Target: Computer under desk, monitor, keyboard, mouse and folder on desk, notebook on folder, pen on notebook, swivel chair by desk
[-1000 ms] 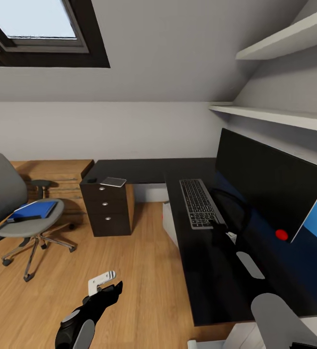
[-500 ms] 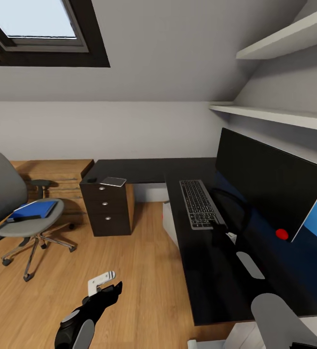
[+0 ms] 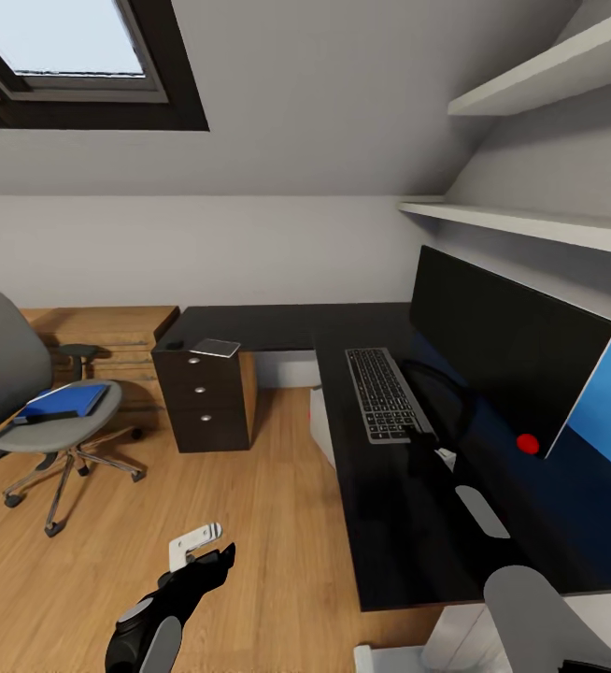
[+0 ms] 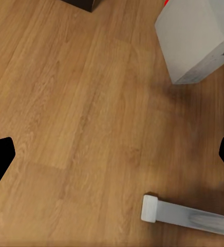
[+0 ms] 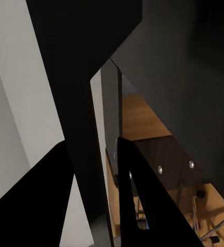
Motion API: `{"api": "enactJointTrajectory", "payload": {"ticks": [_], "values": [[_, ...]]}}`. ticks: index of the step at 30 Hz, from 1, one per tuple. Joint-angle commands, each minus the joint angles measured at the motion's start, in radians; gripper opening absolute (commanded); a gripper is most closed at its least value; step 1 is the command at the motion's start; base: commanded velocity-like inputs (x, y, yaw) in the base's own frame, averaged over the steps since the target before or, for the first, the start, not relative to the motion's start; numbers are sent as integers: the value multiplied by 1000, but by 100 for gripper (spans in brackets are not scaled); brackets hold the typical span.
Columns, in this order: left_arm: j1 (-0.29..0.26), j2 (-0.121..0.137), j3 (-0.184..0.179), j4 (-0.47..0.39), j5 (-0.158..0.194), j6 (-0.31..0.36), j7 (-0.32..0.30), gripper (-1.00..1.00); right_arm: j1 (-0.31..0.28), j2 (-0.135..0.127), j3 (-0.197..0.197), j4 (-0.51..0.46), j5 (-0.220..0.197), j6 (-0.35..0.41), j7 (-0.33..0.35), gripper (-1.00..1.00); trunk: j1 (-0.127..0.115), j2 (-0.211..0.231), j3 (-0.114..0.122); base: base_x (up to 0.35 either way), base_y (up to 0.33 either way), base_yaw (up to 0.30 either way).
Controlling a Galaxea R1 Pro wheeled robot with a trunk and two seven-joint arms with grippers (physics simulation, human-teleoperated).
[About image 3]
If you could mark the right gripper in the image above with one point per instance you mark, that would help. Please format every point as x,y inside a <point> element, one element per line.
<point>423,457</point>

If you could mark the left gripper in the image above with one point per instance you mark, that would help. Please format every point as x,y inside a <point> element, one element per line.
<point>204,574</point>

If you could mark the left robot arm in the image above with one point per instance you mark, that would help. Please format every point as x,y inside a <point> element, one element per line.
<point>148,636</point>

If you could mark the folder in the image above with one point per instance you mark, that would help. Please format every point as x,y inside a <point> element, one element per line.
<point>62,404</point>

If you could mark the notebook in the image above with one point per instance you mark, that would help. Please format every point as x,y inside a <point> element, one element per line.
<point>216,347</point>

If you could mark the keyboard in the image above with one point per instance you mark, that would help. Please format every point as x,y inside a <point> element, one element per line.
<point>386,400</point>

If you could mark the swivel chair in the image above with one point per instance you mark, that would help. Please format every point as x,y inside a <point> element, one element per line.
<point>27,370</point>

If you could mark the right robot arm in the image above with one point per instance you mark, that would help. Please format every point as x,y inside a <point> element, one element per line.
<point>539,631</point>

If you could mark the monitor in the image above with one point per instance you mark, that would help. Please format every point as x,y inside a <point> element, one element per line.
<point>527,354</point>

